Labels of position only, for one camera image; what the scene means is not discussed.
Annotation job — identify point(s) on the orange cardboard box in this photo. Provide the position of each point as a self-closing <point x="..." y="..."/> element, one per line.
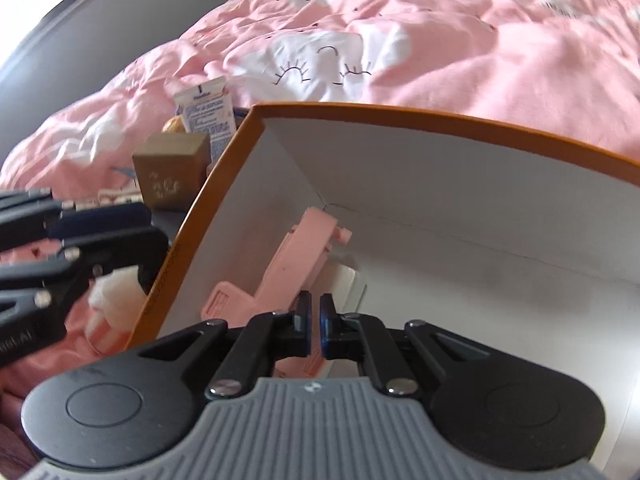
<point x="450" y="200"/>

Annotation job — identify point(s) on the tan round object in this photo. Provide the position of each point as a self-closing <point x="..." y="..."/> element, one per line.
<point x="173" y="125"/>

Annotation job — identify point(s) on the pink printed blanket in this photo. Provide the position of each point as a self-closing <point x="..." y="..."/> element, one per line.
<point x="450" y="35"/>

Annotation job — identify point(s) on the white snap fabric strip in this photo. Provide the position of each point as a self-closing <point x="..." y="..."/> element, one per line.
<point x="120" y="196"/>

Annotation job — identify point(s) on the grey bed headboard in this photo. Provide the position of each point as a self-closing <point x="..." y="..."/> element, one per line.
<point x="100" y="35"/>

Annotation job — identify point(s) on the white cream tube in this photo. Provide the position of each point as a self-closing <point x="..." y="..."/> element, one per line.
<point x="205" y="115"/>

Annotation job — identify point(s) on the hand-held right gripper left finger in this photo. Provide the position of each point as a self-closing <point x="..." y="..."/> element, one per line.
<point x="303" y="321"/>

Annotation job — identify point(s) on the pink plastic holder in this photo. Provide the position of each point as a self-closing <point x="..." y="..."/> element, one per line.
<point x="295" y="260"/>

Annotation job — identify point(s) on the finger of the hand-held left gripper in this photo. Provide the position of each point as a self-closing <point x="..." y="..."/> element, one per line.
<point x="115" y="255"/>
<point x="105" y="221"/>

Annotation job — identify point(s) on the gold cardboard box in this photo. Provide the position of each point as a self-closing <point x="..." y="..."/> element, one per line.
<point x="170" y="175"/>

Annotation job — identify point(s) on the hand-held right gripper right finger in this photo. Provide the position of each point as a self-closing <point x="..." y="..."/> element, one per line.
<point x="327" y="326"/>

